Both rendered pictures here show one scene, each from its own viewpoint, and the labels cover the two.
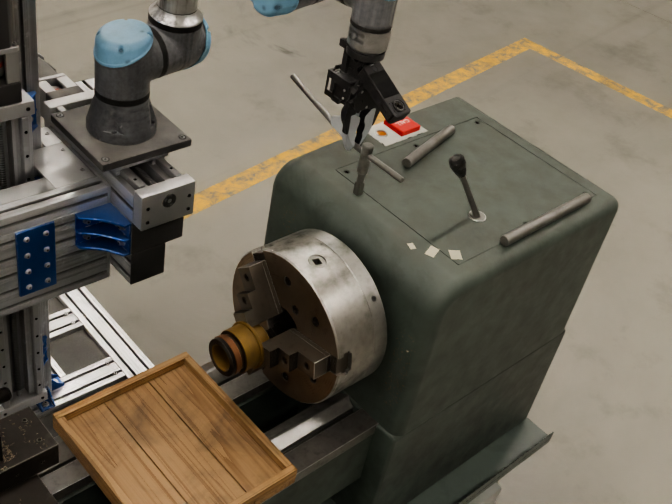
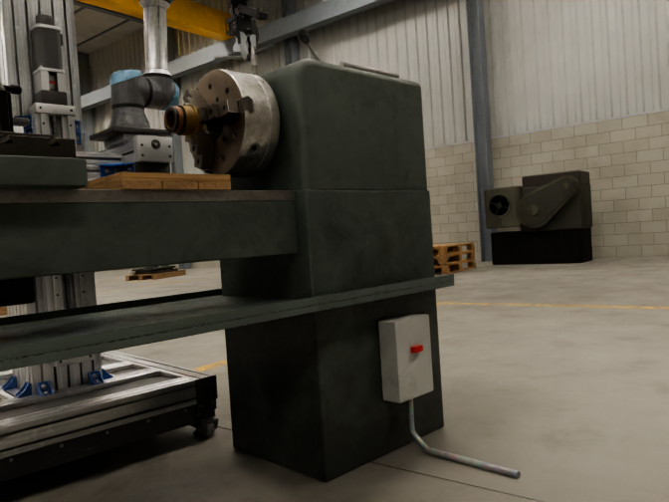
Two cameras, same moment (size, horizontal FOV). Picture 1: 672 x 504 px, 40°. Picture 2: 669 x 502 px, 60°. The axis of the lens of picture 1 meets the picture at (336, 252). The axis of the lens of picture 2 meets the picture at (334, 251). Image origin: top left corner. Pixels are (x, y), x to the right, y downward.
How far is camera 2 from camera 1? 167 cm
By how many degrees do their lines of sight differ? 37
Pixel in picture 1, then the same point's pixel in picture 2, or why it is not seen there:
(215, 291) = not seen: hidden behind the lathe
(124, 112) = (127, 110)
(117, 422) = not seen: hidden behind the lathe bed
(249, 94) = not seen: hidden behind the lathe
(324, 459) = (255, 193)
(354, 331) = (251, 88)
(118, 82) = (122, 91)
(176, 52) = (157, 86)
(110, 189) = (122, 155)
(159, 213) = (149, 151)
